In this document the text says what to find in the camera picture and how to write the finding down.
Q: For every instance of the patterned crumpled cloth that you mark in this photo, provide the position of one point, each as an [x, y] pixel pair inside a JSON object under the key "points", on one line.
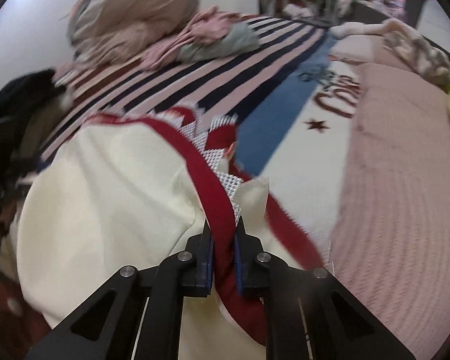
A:
{"points": [[429, 62]]}

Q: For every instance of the striped pink bed blanket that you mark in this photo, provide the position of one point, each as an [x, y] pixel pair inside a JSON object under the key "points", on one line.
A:
{"points": [[292, 103]]}

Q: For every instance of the pink grey rolled duvet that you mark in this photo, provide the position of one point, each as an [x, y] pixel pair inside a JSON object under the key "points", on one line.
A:
{"points": [[112, 31]]}

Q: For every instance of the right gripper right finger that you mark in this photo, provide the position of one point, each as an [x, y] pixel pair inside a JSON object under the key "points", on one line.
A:
{"points": [[309, 314]]}

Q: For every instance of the pink ribbed pillow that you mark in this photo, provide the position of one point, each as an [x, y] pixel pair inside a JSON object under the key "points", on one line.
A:
{"points": [[391, 245]]}

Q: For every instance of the grey garment under pink pile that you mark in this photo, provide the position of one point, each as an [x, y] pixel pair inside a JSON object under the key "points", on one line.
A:
{"points": [[241, 39]]}

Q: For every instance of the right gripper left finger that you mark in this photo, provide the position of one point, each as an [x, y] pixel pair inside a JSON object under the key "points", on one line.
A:
{"points": [[135, 314]]}

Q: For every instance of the white plush toy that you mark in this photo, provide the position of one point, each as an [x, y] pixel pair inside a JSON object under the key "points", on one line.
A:
{"points": [[358, 28]]}

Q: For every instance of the white bed headboard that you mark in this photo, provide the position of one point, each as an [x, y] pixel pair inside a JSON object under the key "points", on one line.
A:
{"points": [[434, 24]]}

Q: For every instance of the cream sailor collar dress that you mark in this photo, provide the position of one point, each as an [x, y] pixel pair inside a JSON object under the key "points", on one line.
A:
{"points": [[131, 191]]}

